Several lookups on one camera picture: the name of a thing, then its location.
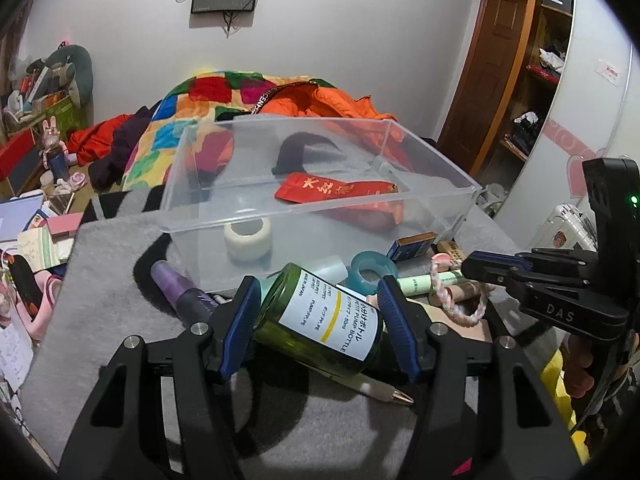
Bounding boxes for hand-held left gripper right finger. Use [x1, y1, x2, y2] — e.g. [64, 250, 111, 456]
[376, 275, 583, 480]

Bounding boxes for red garment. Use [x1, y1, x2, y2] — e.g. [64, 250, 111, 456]
[67, 114, 132, 166]

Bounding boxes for yellow cloth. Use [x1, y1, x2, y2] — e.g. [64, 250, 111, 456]
[539, 350, 592, 463]

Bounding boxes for green pump bottle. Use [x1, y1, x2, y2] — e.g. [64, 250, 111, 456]
[252, 262, 386, 376]

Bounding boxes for dark purple garment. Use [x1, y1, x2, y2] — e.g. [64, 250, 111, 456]
[90, 106, 162, 192]

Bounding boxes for wooden wardrobe shelves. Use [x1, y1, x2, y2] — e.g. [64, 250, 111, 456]
[500, 0, 576, 162]

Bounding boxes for long beige tube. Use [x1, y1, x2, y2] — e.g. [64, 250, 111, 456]
[431, 282, 501, 311]

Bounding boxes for white tape roll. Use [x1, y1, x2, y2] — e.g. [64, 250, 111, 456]
[223, 218, 272, 262]

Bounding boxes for clear plastic storage box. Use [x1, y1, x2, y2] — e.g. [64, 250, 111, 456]
[159, 115, 482, 297]

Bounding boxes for white pen gold tip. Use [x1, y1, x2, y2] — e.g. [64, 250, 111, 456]
[320, 367, 415, 405]

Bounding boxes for brown wooden door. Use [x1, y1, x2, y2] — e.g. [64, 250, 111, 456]
[437, 0, 538, 153]

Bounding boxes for black case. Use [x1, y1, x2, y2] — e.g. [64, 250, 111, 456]
[9, 254, 44, 319]

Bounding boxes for blue notebook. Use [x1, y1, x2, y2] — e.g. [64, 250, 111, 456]
[0, 195, 47, 247]

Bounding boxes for person's right hand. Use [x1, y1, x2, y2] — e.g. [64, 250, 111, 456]
[562, 335, 608, 405]

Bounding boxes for red long box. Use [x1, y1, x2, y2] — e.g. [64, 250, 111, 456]
[0, 127, 44, 182]

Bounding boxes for peach flat packet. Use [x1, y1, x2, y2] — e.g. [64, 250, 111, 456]
[430, 305, 503, 348]

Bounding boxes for purple spray bottle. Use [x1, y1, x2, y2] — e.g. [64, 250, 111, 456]
[150, 260, 221, 331]

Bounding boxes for pink white braided cord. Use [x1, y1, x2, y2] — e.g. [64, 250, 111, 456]
[430, 254, 493, 328]

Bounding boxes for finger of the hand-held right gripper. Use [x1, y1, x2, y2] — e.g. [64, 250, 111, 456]
[467, 250, 533, 267]
[460, 259, 536, 292]

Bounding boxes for white wardrobe sliding door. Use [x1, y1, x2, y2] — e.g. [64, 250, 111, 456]
[480, 0, 637, 241]

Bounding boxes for colourful patchwork quilt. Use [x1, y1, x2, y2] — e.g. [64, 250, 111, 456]
[122, 71, 321, 192]

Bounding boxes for small cream tube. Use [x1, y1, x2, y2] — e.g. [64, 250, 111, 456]
[437, 240, 469, 262]

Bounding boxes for red foil packet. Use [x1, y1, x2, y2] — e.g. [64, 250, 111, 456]
[274, 172, 401, 206]

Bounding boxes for pink book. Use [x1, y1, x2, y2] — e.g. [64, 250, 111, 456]
[44, 212, 85, 239]

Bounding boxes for green cardboard box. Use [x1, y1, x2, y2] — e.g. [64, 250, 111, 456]
[30, 94, 89, 134]

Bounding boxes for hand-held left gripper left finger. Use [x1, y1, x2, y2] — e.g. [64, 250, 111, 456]
[57, 275, 263, 480]

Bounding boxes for light green tube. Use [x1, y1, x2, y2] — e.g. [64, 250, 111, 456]
[398, 271, 466, 295]

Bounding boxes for white ribbed suitcase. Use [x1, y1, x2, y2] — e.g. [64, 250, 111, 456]
[529, 202, 599, 252]

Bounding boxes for orange puffer jacket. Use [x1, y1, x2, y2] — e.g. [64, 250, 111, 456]
[185, 80, 407, 233]

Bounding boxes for bunny figure blue bottle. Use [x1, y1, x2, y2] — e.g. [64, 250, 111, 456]
[42, 116, 72, 182]

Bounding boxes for teal tape roll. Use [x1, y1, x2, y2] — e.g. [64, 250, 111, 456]
[350, 251, 399, 293]

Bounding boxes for small orange blue box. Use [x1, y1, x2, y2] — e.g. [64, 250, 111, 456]
[387, 231, 438, 262]

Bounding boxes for person's right forearm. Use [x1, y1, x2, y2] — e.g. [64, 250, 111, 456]
[590, 345, 640, 443]

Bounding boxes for monitor cable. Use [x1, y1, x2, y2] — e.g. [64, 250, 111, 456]
[220, 10, 242, 38]

